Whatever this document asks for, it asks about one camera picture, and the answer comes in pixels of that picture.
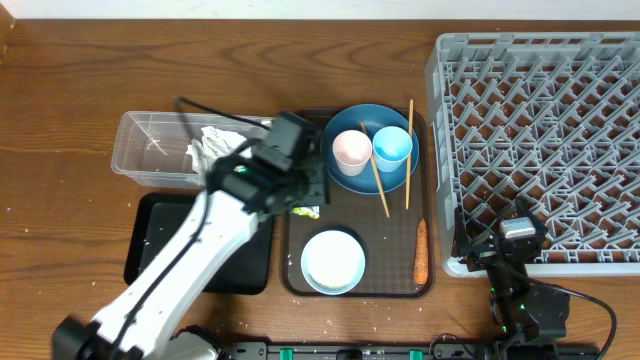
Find orange carrot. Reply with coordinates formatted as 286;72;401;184
413;218;429;285

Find pink cup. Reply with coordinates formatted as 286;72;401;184
332;130;373;176

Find dark blue plate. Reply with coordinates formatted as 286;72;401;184
321;104;420;195

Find light blue bowl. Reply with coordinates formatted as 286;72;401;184
300;229;366;296

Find grey dishwasher rack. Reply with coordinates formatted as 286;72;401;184
425;32;639;278

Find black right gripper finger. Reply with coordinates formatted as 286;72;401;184
453;208;470;258
515;197;548;235

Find brown serving tray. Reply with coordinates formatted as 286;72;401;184
280;113;436;298

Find green snack wrapper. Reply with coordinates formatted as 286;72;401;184
291;206;320;219

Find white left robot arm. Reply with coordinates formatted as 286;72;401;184
51;112;329;359

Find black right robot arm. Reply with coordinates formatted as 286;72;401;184
454;199;569;348

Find wooden chopstick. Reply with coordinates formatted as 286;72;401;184
360;122;390;218
405;98;414;210

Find light blue cup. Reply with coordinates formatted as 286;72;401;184
373;126;413;172

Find right wooden chopstick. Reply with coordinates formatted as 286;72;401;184
405;98;414;210

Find left wooden chopstick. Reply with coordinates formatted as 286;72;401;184
360;122;390;218

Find black waste tray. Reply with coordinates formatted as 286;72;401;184
123;192;277;296

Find clear plastic waste bin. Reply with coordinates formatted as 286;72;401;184
111;111;267;189

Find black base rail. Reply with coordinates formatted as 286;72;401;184
169;324;601;360

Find white paper tissue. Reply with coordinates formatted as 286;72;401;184
186;126;247;175

